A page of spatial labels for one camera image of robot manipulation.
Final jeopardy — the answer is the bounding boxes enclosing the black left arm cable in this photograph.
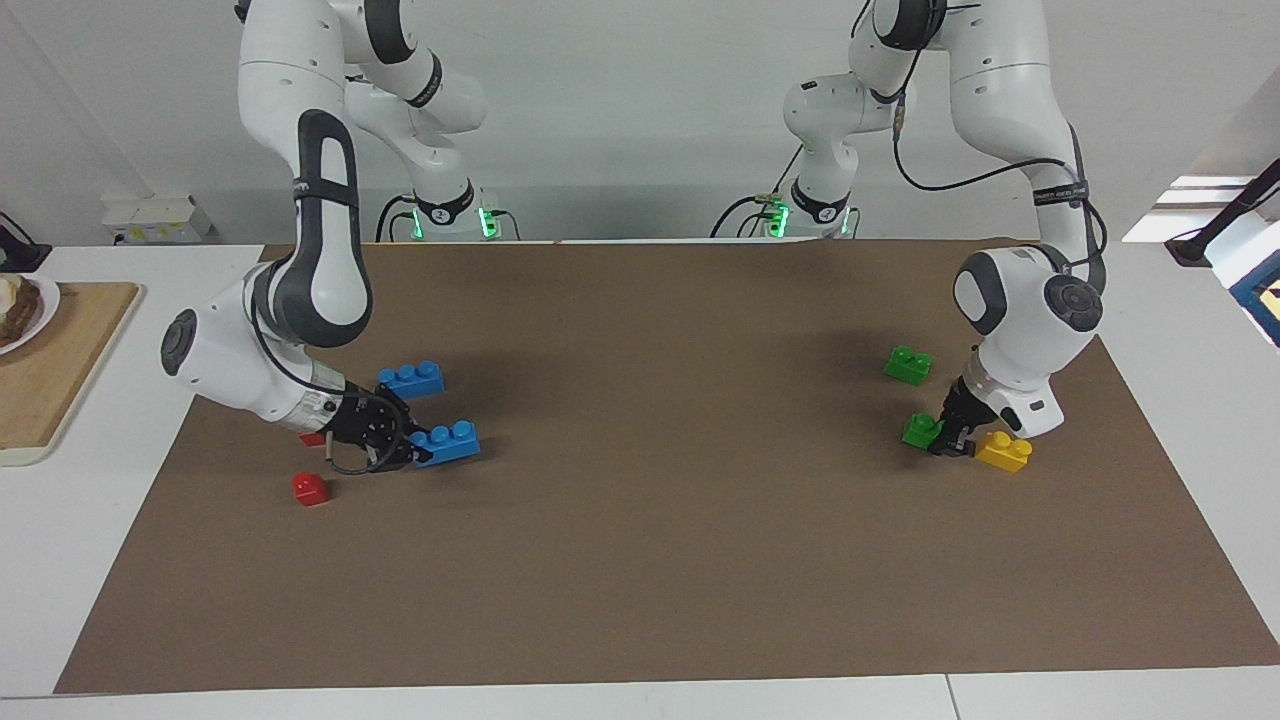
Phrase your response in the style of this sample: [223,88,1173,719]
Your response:
[850,0,1111,296]

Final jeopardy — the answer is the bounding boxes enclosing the black right arm base cables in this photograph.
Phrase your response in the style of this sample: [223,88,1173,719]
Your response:
[375,194,522,244]

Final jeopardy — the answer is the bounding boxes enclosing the wooden cutting board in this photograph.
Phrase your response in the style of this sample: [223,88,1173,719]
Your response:
[0,281,143,469]

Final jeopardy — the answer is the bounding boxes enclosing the brown paper table mat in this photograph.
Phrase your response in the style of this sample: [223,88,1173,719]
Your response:
[53,238,1280,695]

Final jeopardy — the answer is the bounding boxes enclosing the blue three-stud toy brick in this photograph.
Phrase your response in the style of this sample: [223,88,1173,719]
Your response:
[410,419,482,469]
[377,360,447,400]

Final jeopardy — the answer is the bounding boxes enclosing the white wall box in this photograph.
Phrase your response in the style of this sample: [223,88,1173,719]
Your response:
[100,194,217,247]

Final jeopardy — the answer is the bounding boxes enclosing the black desk stand base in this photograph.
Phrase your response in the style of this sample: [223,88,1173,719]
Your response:
[0,212,54,274]

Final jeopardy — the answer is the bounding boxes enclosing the brown bread slice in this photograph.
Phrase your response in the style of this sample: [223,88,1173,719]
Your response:
[0,276,43,346]

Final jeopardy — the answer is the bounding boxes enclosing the white plate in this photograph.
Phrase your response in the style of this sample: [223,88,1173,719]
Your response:
[0,272,63,357]

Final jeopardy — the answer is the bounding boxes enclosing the black left arm base cables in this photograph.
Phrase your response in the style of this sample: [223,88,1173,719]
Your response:
[709,145,807,241]

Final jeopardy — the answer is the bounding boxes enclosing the yellow two-stud toy brick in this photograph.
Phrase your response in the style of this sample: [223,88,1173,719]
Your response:
[975,430,1034,474]

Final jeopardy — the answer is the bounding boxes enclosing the blue framed box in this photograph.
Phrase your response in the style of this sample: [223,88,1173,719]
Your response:
[1228,255,1280,348]

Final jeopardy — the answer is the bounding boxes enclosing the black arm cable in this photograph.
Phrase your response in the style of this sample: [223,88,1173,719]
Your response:
[850,0,1111,296]
[248,290,401,477]

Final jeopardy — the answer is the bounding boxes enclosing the black arm base cables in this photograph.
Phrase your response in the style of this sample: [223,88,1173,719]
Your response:
[375,194,522,244]
[709,145,807,241]

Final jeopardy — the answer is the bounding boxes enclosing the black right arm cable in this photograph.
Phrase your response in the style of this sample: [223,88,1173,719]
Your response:
[248,290,401,477]

